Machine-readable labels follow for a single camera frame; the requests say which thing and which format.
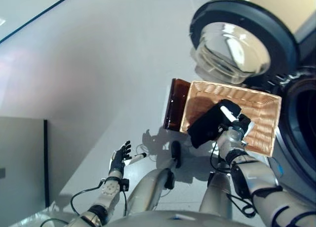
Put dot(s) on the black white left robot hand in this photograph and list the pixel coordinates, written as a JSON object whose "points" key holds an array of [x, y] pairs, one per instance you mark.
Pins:
{"points": [[118, 160]]}

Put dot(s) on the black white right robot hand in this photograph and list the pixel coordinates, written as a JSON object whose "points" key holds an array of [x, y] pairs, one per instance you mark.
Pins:
{"points": [[240, 122]]}

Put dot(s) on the large black garment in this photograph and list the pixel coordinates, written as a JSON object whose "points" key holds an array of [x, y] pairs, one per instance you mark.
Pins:
{"points": [[209, 125]]}

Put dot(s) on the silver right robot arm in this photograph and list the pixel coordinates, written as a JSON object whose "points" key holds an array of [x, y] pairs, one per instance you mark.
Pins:
{"points": [[259, 177]]}

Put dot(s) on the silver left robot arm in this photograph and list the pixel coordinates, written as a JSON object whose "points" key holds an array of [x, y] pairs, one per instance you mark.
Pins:
{"points": [[103, 195]]}

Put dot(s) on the dark grey washing machine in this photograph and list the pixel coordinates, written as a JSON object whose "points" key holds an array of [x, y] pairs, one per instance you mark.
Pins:
{"points": [[296, 113]]}

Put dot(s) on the round glass washing machine door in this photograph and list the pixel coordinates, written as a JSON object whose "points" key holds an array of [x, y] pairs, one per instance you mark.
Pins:
{"points": [[237, 39]]}

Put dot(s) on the rectangular wicker laundry basket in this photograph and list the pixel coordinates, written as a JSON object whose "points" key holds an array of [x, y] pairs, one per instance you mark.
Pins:
{"points": [[259, 108]]}

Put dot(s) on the brown glossy stool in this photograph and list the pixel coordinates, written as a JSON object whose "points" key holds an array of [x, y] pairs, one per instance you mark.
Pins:
{"points": [[176, 103]]}

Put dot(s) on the grey robot torso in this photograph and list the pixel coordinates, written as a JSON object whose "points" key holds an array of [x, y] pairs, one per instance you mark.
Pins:
{"points": [[177, 219]]}

